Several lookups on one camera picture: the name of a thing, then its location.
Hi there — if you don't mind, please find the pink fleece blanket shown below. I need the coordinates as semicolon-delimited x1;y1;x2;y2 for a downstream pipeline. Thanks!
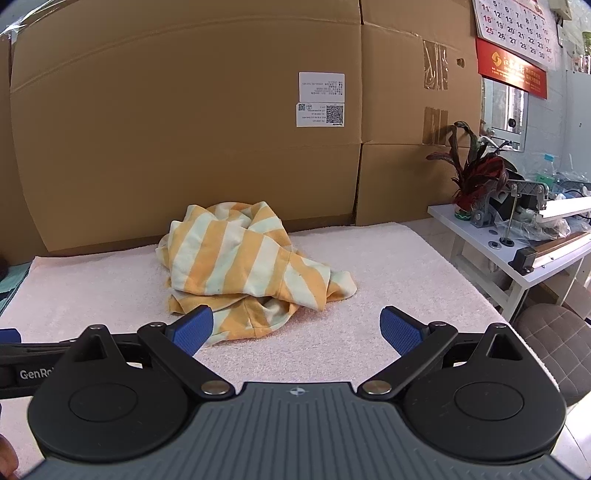
0;222;555;476

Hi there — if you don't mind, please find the clear plastic bottle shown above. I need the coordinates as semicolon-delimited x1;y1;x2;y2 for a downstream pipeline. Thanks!
537;154;558;183

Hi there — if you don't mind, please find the large labelled cardboard box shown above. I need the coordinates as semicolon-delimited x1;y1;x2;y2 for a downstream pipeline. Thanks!
9;0;364;258

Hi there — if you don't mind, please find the small framed window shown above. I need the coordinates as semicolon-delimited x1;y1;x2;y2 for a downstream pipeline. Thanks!
480;76;529;153

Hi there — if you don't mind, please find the teal cloth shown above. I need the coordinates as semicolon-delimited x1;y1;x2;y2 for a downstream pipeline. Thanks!
0;264;33;317

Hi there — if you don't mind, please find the red leaf potted plant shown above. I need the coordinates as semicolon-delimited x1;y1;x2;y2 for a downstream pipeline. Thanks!
427;121;514;222

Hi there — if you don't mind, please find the cardboard box with tape strips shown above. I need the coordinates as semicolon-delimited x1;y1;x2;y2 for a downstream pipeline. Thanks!
353;0;483;228

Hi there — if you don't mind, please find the clear packing tape strip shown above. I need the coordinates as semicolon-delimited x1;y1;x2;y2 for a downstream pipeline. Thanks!
424;107;448;145
422;39;450;90

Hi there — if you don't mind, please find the orange white striped shirt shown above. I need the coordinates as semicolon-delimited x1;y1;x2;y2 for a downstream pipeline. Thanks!
156;200;358;347

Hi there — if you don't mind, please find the cardboard box with brown patch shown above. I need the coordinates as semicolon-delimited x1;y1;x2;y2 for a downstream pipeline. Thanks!
0;34;49;266

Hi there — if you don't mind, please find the white label with square code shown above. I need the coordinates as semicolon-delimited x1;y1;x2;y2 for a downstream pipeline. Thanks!
295;102;346;127

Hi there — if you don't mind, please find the wall calendar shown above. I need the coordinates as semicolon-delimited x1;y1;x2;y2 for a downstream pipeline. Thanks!
472;0;555;70

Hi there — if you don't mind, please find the grey sealing machine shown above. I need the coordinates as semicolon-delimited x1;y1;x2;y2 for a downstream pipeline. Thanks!
468;168;591;229

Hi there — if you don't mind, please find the person's left hand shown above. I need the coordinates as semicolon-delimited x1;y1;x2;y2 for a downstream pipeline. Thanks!
0;436;19;480

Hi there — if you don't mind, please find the clear plastic bag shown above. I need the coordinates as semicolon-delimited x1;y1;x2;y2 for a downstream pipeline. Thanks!
496;215;571;243

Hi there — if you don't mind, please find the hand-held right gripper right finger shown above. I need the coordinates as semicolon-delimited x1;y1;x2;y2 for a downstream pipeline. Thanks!
359;305;525;400

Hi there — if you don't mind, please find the white text shipping label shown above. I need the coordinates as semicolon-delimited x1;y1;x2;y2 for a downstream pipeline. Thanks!
298;71;346;103

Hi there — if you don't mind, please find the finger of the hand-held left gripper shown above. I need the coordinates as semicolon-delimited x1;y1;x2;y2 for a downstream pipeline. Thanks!
0;329;79;355

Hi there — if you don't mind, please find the brown quilted chair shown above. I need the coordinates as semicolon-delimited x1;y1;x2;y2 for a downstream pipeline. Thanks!
512;302;591;408

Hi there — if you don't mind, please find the white table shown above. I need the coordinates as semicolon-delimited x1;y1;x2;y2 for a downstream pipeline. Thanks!
427;203;591;324

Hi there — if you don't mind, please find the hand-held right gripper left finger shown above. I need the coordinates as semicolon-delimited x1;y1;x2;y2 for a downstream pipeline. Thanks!
69;305;235;400

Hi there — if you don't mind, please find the heat sealer machine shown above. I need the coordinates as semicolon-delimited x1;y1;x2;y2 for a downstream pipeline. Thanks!
508;230;591;278

